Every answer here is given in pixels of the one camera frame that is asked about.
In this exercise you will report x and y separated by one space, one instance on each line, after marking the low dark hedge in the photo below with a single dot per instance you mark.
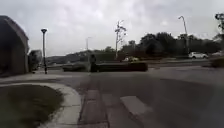
74 67
217 62
123 67

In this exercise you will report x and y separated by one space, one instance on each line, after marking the yellowish car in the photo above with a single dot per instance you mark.
130 59

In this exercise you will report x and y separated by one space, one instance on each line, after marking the person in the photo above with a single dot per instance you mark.
93 63

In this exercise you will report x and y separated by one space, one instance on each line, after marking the bare thin tree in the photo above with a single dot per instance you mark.
119 36

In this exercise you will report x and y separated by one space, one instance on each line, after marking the grey paved plaza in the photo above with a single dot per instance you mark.
150 86

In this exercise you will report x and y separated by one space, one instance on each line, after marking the row of trees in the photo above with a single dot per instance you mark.
166 45

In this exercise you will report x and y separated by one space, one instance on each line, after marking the pale curved kerb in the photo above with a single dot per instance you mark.
70 106

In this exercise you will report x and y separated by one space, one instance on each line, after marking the dark bush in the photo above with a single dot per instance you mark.
35 60

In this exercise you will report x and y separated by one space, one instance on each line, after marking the street lamp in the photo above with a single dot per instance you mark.
185 36

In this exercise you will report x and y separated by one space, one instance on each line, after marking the white car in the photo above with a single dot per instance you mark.
197 55

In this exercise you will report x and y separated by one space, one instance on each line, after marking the bare soil bed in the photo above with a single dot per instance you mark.
23 103

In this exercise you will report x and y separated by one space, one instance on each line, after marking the dark building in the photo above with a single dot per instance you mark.
13 46

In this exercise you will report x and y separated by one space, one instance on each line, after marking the black lamp post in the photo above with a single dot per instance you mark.
44 50

